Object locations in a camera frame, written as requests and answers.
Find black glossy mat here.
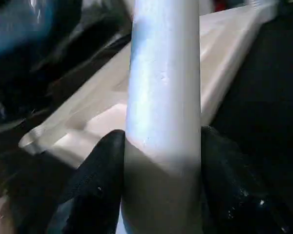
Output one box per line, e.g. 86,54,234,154
0,0,293,234

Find white plastic table leg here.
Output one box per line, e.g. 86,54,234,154
119,0,204,234

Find white plastic table top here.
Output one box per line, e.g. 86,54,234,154
18,0,278,169

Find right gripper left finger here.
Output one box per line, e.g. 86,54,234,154
51,129,126,234

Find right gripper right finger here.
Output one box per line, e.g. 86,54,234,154
201,125,293,234

